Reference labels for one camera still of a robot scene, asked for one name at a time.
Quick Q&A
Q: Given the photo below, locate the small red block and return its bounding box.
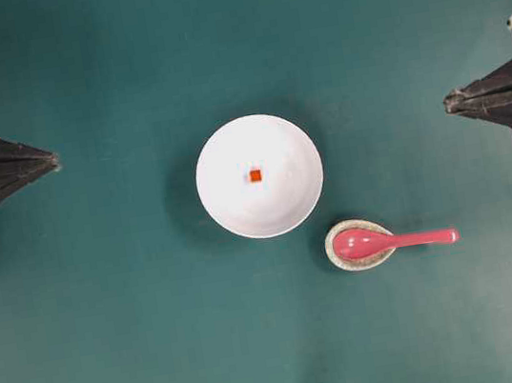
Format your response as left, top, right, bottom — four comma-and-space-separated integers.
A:
249, 169, 262, 183

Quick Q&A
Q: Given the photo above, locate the pink plastic soup spoon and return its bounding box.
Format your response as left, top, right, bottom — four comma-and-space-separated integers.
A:
332, 228, 460, 260

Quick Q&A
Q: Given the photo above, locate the speckled beige spoon rest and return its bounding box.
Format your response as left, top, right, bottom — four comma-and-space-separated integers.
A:
324, 219, 395, 272

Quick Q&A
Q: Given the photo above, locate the white ceramic bowl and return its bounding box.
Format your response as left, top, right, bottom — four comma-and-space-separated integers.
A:
195, 114, 324, 239

